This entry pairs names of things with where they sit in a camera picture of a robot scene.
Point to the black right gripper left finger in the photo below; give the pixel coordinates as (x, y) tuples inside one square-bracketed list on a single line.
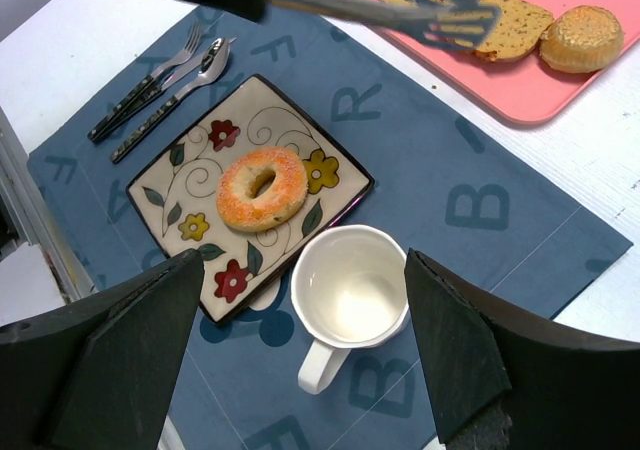
[(99, 373)]

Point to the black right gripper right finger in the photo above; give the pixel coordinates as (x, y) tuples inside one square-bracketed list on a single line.
[(501, 377)]

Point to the orange sugared donut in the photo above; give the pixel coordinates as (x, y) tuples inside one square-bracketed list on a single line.
[(262, 189)]

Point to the fork with patterned handle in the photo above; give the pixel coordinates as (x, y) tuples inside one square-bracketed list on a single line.
[(192, 43)]

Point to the square floral ceramic plate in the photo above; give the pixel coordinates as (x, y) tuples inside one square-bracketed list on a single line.
[(175, 194)]

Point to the round golden bun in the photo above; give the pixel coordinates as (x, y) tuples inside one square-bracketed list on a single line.
[(584, 39)]

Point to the aluminium table edge rail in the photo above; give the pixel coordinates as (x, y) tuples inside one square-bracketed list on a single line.
[(33, 220)]

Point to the spoon with patterned handle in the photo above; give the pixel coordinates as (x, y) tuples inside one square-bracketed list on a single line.
[(211, 68)]

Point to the blue letter placemat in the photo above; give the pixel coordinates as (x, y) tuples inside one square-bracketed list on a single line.
[(380, 151)]

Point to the white ceramic mug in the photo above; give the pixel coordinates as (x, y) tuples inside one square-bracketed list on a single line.
[(348, 290)]

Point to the knife with patterned handle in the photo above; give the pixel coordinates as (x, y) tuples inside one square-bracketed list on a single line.
[(156, 89)]

